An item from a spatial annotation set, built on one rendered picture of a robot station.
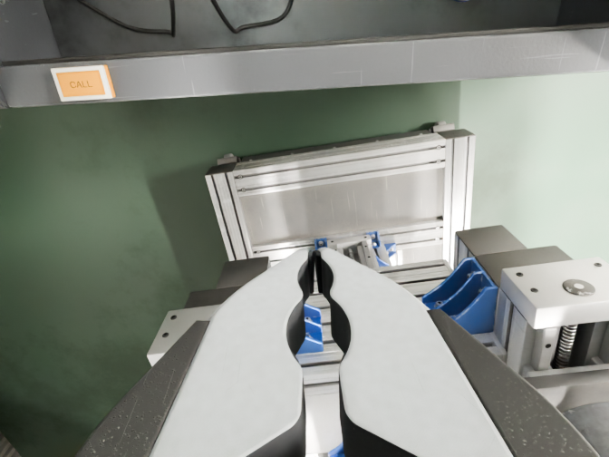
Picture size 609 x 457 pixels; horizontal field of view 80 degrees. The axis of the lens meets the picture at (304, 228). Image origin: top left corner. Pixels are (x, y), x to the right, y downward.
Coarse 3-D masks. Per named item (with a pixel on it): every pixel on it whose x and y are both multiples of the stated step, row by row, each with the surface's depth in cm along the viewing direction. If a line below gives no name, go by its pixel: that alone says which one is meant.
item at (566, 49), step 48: (240, 48) 35; (288, 48) 35; (336, 48) 35; (384, 48) 35; (432, 48) 35; (480, 48) 35; (528, 48) 35; (576, 48) 35; (48, 96) 37; (144, 96) 37; (192, 96) 38
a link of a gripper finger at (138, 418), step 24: (192, 336) 9; (168, 360) 8; (192, 360) 8; (144, 384) 8; (168, 384) 8; (120, 408) 7; (144, 408) 7; (168, 408) 7; (96, 432) 7; (120, 432) 7; (144, 432) 7; (96, 456) 6; (120, 456) 6; (144, 456) 6
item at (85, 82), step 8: (72, 72) 35; (80, 72) 35; (88, 72) 35; (96, 72) 35; (64, 80) 35; (72, 80) 35; (80, 80) 35; (88, 80) 35; (96, 80) 35; (64, 88) 36; (72, 88) 36; (80, 88) 36; (88, 88) 36; (96, 88) 36; (112, 88) 37; (64, 96) 36; (112, 96) 37
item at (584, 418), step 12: (576, 408) 46; (588, 408) 45; (600, 408) 45; (576, 420) 45; (588, 420) 44; (600, 420) 44; (588, 432) 44; (600, 432) 43; (600, 444) 42; (600, 456) 42
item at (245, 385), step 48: (240, 288) 11; (288, 288) 11; (240, 336) 9; (288, 336) 9; (192, 384) 8; (240, 384) 8; (288, 384) 8; (192, 432) 7; (240, 432) 7; (288, 432) 7
